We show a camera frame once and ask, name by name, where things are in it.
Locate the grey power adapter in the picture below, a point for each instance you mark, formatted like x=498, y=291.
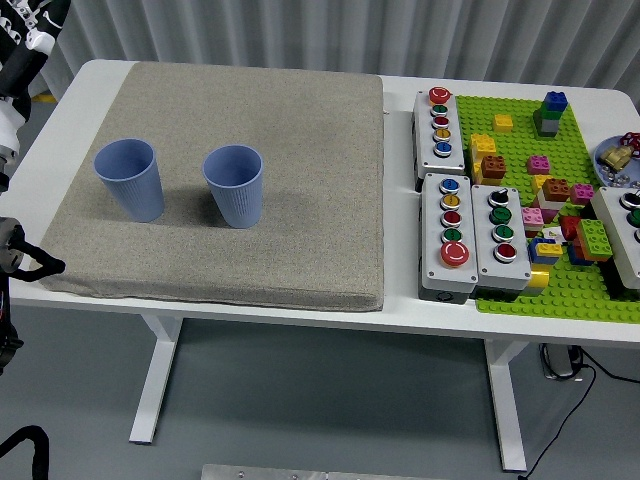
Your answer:
x=557, y=362

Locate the light green toy brick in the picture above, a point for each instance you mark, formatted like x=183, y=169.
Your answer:
x=595, y=239

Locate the white table leg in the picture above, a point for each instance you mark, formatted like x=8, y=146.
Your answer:
x=505, y=400
x=155, y=375

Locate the blue and yellow brick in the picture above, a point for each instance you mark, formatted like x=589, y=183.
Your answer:
x=545, y=250

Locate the white-topped button control box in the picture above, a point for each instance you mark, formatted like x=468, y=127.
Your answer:
x=617, y=220

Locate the four-button box, black knob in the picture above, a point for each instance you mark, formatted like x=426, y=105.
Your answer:
x=515, y=265

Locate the five-button box, small stop button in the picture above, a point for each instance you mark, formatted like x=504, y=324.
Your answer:
x=452, y=150

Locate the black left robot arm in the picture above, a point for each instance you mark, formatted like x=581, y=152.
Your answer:
x=6, y=245

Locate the pink toy brick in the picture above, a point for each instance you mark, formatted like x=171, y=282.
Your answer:
x=582, y=194
x=531, y=220
x=538, y=165

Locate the blue plate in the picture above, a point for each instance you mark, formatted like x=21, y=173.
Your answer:
x=602, y=157

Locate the dark green toy brick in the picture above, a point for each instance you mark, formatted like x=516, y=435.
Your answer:
x=542, y=116

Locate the blue ribbed cup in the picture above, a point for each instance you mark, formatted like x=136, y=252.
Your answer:
x=237, y=200
x=135, y=195

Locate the green brick baseplate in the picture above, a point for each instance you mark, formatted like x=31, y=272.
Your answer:
x=520, y=142

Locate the grey pleated curtain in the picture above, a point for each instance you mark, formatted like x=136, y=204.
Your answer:
x=320, y=30

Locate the blue toy brick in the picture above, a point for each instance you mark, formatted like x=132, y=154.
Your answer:
x=556, y=101

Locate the five-button box, large stop button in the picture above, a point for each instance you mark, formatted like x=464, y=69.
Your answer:
x=432, y=260

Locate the red toy brick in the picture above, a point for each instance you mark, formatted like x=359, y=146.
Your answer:
x=570, y=227

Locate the gold metal fitting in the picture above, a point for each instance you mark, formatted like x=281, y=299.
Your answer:
x=615, y=156

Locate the white toy brick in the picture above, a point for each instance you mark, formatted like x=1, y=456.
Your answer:
x=547, y=205

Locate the grey toy brick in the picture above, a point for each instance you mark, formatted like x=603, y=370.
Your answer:
x=547, y=129

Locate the grey-brown mat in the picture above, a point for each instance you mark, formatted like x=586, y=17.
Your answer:
x=300, y=175

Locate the yellow round toy brick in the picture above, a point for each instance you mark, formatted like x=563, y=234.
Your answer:
x=540, y=278

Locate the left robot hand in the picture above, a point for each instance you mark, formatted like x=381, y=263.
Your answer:
x=15, y=70

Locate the brown toy brick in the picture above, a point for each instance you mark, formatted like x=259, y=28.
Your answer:
x=493, y=167
x=555, y=190

